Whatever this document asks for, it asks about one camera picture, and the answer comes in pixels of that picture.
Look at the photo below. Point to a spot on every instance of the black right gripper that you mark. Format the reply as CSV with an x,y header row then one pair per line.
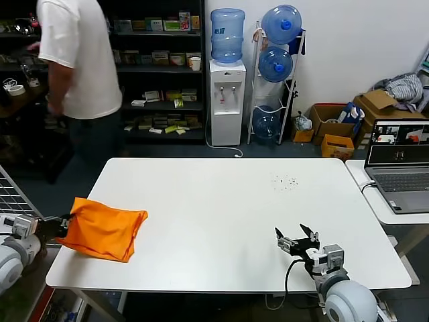
x,y
306,248

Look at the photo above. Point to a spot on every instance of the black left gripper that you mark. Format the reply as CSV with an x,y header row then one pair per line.
x,y
50,228

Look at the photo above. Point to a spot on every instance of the orange t-shirt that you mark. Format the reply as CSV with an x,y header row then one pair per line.
x,y
100,228

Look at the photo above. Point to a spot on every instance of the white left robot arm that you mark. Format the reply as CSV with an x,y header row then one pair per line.
x,y
10,261

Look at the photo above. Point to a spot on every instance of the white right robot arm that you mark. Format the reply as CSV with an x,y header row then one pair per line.
x,y
352,302

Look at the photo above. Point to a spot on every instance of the grey clothes pile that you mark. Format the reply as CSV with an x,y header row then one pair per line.
x,y
405,85

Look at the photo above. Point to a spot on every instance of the large white table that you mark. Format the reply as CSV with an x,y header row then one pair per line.
x,y
218,218

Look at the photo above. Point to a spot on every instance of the small white side table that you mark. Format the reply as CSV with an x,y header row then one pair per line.
x,y
375,208

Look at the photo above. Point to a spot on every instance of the orange printed carton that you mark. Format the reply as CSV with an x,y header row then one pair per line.
x,y
335,152

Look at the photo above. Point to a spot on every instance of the small orange box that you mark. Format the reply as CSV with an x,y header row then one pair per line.
x,y
303,137

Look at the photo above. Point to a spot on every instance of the open brown cardboard box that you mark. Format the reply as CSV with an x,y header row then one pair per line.
x,y
330,129

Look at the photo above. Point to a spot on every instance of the white plastic bag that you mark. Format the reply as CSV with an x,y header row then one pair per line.
x,y
303,123

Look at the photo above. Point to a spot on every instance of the grey laptop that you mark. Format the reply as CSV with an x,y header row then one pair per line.
x,y
402,188

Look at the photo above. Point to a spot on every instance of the blue water jug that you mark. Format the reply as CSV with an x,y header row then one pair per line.
x,y
275,65
266,124
227,37
281,25

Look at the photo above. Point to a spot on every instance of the white metal jug rack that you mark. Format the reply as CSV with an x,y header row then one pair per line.
x,y
287,110

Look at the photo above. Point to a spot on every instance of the brown wooden desk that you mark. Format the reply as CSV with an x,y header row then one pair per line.
x,y
20,104

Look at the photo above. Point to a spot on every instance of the white flat box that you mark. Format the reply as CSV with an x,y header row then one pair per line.
x,y
138,103
155,131

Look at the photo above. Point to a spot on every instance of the blue white bag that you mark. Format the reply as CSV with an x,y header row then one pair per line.
x,y
352,115

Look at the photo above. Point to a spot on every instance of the white water dispenser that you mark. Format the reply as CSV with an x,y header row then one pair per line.
x,y
227,117

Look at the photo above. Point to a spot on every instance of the white tape roll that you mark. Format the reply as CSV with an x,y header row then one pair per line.
x,y
15,90

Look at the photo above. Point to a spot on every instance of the red white box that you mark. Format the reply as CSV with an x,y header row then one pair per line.
x,y
177,59
152,96

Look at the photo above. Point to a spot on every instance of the clear plastic bottle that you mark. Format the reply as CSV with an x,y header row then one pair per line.
x,y
25,72

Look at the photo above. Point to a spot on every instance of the person in white t-shirt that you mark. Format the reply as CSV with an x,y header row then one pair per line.
x,y
80,67

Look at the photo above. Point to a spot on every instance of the yellow green box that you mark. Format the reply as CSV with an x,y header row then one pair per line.
x,y
173,95

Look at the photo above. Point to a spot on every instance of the white brown box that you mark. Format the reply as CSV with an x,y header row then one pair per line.
x,y
129,57

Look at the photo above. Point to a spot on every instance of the black shelf unit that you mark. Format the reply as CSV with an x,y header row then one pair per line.
x,y
157,70

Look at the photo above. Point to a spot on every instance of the blue cloth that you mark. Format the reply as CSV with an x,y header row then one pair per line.
x,y
296,47

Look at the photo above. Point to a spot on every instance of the yellow white box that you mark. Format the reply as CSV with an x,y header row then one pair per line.
x,y
160,58

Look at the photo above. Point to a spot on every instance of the white paper cup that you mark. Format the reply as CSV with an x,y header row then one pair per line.
x,y
195,64

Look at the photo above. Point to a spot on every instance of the shiny glass dome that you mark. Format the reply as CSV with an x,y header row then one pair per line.
x,y
21,27

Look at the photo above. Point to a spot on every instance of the pink cloth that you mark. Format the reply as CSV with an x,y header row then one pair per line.
x,y
257,35

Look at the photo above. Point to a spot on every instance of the cola bottle red cap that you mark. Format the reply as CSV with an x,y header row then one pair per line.
x,y
33,20

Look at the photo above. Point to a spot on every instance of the white teal box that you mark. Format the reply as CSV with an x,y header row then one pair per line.
x,y
125,25

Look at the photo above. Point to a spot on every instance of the yellow flat box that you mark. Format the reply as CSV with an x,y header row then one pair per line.
x,y
138,25

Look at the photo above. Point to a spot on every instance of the pink colourful tall box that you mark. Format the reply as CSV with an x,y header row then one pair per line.
x,y
184,21

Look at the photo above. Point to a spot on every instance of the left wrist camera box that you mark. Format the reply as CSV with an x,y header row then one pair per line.
x,y
23,226

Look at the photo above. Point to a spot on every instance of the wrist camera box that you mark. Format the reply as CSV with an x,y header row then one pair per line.
x,y
23,226
333,258

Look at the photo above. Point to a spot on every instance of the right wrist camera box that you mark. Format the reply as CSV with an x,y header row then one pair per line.
x,y
333,258

